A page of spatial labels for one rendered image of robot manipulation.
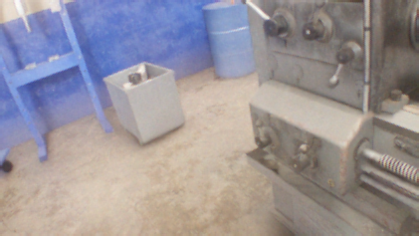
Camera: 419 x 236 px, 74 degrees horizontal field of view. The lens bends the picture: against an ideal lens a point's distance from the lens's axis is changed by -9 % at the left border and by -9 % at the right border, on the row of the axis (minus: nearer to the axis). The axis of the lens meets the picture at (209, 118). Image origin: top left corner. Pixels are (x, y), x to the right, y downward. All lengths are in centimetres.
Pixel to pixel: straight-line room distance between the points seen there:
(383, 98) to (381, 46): 17
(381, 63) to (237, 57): 292
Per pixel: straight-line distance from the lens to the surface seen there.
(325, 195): 139
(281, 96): 127
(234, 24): 370
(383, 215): 127
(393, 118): 108
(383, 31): 98
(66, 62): 331
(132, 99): 260
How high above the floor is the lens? 136
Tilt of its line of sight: 27 degrees down
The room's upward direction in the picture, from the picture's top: 13 degrees counter-clockwise
